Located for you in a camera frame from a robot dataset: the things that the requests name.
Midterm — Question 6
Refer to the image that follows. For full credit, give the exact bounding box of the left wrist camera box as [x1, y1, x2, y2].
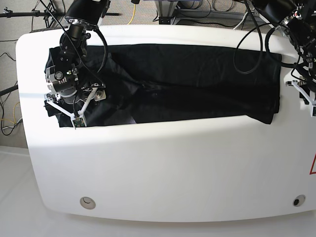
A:
[309, 105, 316, 117]

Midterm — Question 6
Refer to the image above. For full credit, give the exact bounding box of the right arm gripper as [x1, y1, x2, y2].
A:
[44, 83, 107, 121]

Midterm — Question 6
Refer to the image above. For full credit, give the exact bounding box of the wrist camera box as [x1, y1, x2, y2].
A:
[71, 117, 86, 129]
[309, 105, 316, 117]

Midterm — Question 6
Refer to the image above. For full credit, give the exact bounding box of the grey aluminium frame post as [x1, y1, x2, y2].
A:
[154, 0, 178, 25]

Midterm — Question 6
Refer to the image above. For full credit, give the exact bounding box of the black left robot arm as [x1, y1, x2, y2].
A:
[233, 0, 316, 109]

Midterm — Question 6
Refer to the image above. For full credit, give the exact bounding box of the left table grommet hole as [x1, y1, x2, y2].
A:
[79, 197, 96, 210]

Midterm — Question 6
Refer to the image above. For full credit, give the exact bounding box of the table grommet hole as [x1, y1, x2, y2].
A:
[293, 195, 306, 207]
[79, 197, 96, 210]

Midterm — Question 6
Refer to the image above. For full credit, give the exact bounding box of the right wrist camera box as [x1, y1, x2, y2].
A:
[71, 117, 86, 129]

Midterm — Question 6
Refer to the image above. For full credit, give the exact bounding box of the black tripod bar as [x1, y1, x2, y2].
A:
[0, 11, 122, 18]

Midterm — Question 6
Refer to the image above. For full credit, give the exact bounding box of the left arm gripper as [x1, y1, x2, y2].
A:
[285, 80, 316, 106]

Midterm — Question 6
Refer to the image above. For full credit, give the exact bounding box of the yellow cable at left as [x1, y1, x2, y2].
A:
[0, 101, 23, 125]

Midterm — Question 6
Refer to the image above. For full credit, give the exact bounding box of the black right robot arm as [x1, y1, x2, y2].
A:
[44, 0, 111, 128]

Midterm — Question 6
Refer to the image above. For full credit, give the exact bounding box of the black looping cable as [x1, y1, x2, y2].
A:
[233, 22, 297, 74]

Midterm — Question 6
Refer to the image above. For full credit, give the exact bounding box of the yellow cable at top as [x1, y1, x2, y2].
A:
[127, 2, 137, 26]

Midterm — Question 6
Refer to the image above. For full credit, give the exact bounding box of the right table grommet hole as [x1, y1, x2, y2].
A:
[293, 195, 306, 207]

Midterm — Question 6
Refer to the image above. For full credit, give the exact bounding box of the black T-shirt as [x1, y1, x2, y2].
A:
[43, 43, 282, 129]

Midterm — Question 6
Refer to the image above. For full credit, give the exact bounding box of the red triangle warning sticker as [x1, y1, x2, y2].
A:
[310, 155, 316, 175]

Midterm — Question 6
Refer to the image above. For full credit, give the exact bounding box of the yellow cable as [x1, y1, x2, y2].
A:
[127, 2, 137, 26]
[0, 101, 23, 125]

